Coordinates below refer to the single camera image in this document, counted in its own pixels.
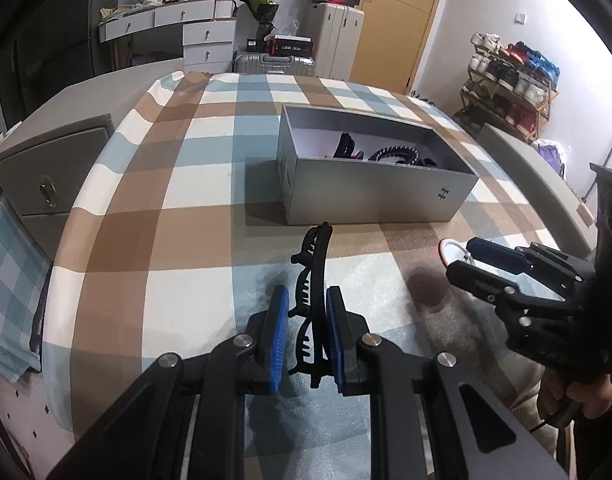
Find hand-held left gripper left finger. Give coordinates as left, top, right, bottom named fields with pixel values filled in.
left=46, top=284, right=292, bottom=480

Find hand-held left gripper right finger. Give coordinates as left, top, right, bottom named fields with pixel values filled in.
left=326, top=286, right=569, bottom=480

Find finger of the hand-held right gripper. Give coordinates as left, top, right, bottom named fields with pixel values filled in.
left=445, top=259, right=583, bottom=332
left=465, top=238, right=597, bottom=306

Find long black hair clip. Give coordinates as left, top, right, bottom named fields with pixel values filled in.
left=287, top=222, right=334, bottom=389

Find grey cardboard box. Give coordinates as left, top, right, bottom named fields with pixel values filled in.
left=276, top=104, right=482, bottom=226

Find person's right forearm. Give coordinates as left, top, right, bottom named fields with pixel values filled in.
left=568, top=385, right=612, bottom=480

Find person's right hand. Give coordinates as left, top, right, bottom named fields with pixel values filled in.
left=537, top=369, right=612, bottom=427

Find purple plastic bag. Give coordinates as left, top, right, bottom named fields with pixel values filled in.
left=533, top=139, right=570, bottom=182

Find wooden shoe rack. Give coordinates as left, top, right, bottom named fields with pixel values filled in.
left=453, top=32, right=560, bottom=144

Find rows of shoes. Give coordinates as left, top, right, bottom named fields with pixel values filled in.
left=458, top=32, right=560, bottom=133

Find black claw clip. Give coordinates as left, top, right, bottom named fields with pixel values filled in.
left=331, top=131, right=367, bottom=161

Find checked bed sheet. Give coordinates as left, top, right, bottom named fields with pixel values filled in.
left=41, top=71, right=594, bottom=480

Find wooden door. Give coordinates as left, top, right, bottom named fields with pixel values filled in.
left=353, top=0, right=450, bottom=96

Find beige suitcase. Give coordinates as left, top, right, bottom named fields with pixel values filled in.
left=306, top=2, right=367, bottom=81

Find checked cloth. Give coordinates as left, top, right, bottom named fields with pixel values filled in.
left=0, top=200, right=53, bottom=372

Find grey nightstand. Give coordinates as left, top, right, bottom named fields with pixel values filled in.
left=0, top=114, right=116, bottom=261

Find silver suitcase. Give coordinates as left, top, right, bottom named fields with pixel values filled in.
left=233, top=50, right=317, bottom=77

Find black and red box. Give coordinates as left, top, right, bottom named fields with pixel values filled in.
left=266, top=35, right=315, bottom=57

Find white desk with drawers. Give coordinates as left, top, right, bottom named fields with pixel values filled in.
left=98, top=0, right=239, bottom=74

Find dark wrapped flower bouquet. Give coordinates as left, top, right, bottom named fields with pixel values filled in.
left=241, top=0, right=282, bottom=42

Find desk clutter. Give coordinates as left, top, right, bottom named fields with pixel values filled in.
left=100, top=0, right=207, bottom=23

